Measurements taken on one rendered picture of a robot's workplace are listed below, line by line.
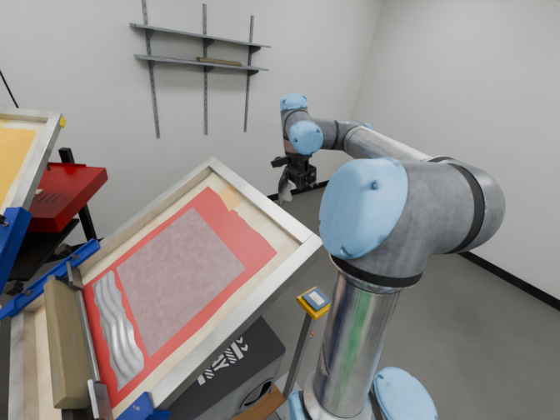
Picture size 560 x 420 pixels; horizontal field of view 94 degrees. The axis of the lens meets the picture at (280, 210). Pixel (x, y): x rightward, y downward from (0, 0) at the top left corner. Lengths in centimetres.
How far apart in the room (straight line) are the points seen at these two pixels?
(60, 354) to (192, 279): 30
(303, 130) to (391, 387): 54
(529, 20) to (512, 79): 50
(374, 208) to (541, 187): 350
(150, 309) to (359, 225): 65
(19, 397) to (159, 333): 34
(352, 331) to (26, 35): 251
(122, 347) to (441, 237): 73
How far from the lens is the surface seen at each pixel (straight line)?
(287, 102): 72
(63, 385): 76
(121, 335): 84
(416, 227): 30
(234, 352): 112
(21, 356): 103
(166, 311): 78
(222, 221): 82
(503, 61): 378
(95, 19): 260
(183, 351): 71
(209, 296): 72
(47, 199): 182
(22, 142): 159
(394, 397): 61
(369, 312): 37
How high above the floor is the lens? 193
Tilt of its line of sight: 31 degrees down
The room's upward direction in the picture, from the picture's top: 9 degrees clockwise
